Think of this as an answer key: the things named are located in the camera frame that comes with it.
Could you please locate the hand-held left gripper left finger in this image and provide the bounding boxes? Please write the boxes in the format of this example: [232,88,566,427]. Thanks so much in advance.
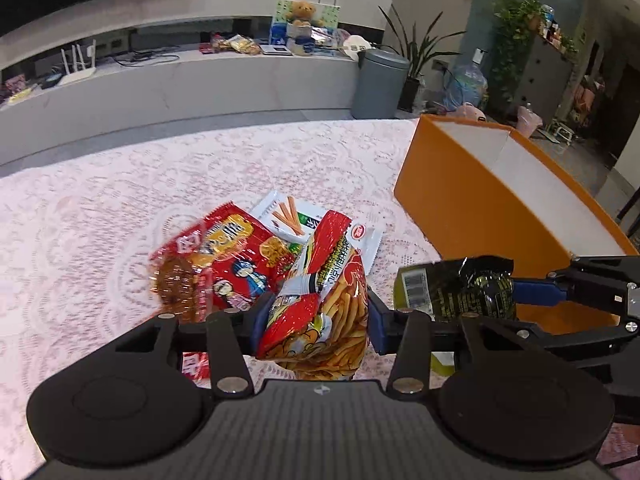
[114,294,274,397]

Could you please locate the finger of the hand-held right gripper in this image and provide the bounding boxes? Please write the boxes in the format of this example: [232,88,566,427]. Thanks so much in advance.
[513,255,640,320]
[500,320,640,353]

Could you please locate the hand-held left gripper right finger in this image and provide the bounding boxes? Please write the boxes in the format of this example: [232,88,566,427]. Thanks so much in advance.
[367,290,532,399]

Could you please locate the orange stick snack bag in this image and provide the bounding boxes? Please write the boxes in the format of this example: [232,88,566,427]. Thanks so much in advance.
[255,209,372,384]

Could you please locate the red packet white letters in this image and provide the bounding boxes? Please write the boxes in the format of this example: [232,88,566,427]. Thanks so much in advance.
[182,351,211,386]

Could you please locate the red yellow cartoon packet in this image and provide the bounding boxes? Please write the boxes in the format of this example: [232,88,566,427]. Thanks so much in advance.
[165,201,301,314]

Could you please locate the dark green foil packet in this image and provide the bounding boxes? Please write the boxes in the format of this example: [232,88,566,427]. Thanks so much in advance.
[392,255,516,322]

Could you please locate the clear brown meat packet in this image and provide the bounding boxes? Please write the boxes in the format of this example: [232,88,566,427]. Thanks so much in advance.
[150,239,211,324]

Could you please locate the white stick print packet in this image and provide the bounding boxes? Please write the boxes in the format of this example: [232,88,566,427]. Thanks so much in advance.
[249,190,384,279]

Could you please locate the orange cardboard box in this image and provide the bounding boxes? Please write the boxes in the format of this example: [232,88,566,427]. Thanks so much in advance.
[393,114,640,337]

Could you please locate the white step stool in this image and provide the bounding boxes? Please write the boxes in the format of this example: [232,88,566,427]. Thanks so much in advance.
[547,118,576,144]

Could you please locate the pink bucket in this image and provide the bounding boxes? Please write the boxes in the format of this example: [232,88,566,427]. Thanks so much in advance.
[517,104,544,136]

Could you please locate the pink heater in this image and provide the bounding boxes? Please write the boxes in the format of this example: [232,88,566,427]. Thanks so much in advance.
[457,102,489,122]

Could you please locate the pink white lace tablecloth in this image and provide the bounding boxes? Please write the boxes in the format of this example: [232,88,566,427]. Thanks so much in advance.
[0,117,640,472]

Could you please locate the dark grey cabinet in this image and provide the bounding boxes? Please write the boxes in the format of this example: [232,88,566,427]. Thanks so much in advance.
[512,35,581,126]

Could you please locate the blue water jug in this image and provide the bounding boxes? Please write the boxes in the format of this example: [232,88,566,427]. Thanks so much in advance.
[442,60,489,111]

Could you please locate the long leaf potted plant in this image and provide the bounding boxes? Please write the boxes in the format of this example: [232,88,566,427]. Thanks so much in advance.
[377,4,467,114]

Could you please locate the grey trash bin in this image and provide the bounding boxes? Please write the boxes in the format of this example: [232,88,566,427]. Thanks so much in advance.
[350,47,411,120]

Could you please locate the group of small bottles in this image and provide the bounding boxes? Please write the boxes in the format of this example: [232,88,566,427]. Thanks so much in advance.
[540,5,579,54]

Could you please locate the trailing green plant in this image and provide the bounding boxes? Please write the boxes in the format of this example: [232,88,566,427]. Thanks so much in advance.
[492,0,547,107]

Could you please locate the white round object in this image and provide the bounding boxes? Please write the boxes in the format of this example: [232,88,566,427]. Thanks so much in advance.
[341,34,375,61]

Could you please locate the yellow snack bag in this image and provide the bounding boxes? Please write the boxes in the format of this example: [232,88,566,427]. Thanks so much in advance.
[227,34,262,56]

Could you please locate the red snack bag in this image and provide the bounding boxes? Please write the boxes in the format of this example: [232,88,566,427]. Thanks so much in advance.
[199,34,231,54]

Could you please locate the white router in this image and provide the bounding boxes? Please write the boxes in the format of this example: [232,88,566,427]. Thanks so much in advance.
[60,41,99,86]

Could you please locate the green patterned board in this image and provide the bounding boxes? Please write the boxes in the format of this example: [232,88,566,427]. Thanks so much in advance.
[274,0,341,29]

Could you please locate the brown teddy bear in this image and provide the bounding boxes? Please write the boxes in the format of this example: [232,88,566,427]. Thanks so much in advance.
[287,0,317,26]

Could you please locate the black cables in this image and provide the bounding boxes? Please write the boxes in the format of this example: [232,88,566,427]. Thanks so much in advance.
[114,47,180,66]

